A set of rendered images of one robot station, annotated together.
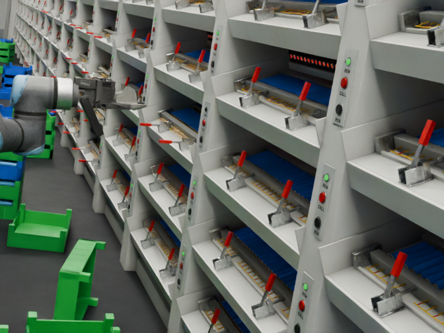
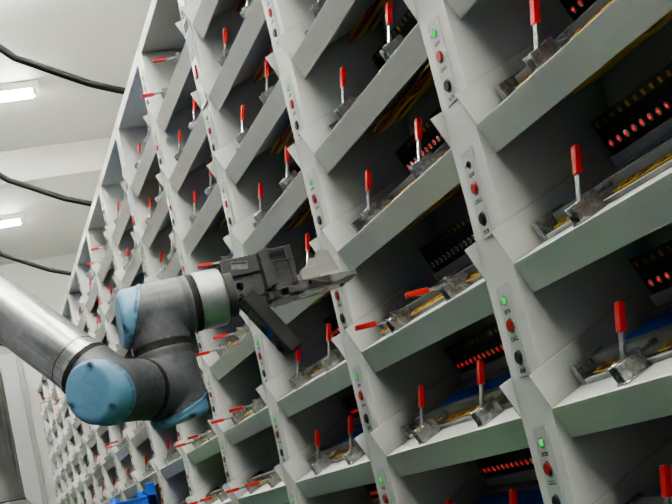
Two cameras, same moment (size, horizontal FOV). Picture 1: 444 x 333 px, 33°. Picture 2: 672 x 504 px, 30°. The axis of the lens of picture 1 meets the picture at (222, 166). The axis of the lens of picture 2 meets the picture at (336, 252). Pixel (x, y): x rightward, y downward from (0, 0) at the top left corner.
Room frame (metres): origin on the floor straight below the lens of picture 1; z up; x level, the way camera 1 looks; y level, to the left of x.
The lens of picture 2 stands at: (0.21, 0.22, 0.30)
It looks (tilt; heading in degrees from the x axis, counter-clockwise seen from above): 10 degrees up; 1
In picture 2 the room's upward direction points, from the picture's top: 13 degrees counter-clockwise
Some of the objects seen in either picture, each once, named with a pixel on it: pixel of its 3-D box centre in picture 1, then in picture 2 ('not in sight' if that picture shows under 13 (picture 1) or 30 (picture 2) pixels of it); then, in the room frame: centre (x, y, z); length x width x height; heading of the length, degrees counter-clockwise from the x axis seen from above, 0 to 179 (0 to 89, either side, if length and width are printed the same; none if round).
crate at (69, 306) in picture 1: (80, 289); not in sight; (2.00, 0.34, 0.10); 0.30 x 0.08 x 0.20; 2
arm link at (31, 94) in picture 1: (33, 92); (157, 313); (2.09, 0.56, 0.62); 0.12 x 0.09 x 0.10; 110
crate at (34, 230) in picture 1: (41, 226); not in sight; (2.70, 0.63, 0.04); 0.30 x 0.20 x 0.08; 9
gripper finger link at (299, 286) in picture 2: (114, 105); (303, 286); (2.14, 0.33, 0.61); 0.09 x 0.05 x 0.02; 102
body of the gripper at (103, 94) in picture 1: (94, 93); (259, 282); (2.15, 0.40, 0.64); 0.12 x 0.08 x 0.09; 110
